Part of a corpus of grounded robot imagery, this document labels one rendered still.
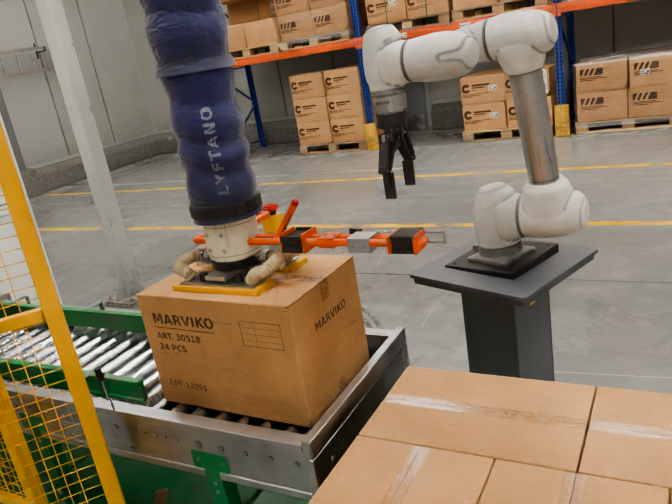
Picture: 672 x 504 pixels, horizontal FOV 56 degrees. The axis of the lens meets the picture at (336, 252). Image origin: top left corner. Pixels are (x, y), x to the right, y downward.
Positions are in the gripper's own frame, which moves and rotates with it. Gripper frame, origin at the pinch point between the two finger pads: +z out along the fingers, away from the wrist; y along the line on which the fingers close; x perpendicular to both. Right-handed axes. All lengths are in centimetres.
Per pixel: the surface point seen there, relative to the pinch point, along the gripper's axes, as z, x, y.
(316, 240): 13.3, -26.1, 5.5
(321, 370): 53, -29, 12
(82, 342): 68, -169, -11
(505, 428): 68, 24, 7
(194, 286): 25, -67, 16
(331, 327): 43, -28, 2
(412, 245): 14.3, 3.9, 6.3
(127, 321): 61, -148, -21
